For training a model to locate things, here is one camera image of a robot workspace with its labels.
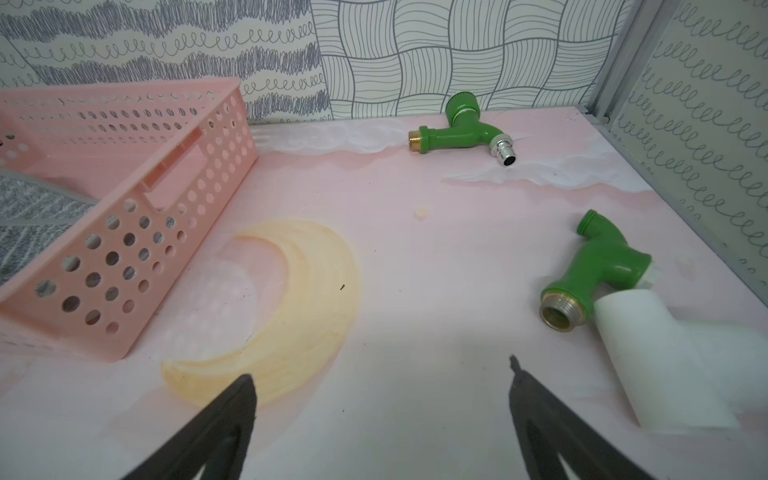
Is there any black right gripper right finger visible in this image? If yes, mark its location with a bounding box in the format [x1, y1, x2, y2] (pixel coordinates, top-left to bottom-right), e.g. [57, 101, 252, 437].
[509, 356, 651, 479]

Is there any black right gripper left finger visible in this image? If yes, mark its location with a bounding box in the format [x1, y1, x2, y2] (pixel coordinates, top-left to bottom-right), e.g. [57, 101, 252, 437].
[126, 374, 258, 479]

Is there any grey striped square dishcloth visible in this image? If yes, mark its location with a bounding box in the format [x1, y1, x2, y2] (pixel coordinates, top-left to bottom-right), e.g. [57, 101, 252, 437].
[1, 169, 98, 284]

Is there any white plastic pipe elbow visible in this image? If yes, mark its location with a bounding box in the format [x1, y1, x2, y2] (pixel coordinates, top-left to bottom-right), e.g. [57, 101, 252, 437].
[595, 289, 767, 434]

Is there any green tap with brass thread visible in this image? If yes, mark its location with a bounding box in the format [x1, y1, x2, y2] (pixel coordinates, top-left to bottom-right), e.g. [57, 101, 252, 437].
[539, 209, 653, 332]

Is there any pink perforated plastic basket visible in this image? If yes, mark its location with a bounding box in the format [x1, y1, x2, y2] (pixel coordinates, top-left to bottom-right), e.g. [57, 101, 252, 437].
[1, 77, 257, 362]

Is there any green tap with silver nozzle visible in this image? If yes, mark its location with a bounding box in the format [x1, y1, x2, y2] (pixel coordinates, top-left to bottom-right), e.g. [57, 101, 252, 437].
[408, 92, 517, 167]

